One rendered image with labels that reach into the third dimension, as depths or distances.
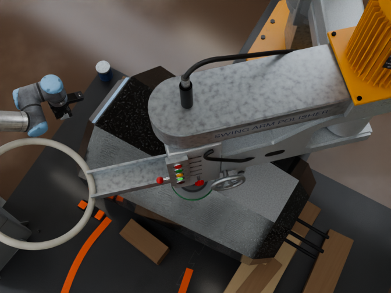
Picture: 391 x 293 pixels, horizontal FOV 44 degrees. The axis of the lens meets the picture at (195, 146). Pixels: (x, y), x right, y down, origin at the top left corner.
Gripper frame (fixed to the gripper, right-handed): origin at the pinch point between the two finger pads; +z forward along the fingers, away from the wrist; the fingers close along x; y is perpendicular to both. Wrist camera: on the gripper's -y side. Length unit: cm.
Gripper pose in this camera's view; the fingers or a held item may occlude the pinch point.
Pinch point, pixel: (70, 114)
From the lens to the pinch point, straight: 258.2
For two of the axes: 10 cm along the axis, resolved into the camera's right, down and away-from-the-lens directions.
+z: -0.6, 3.6, 9.3
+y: -8.5, 4.7, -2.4
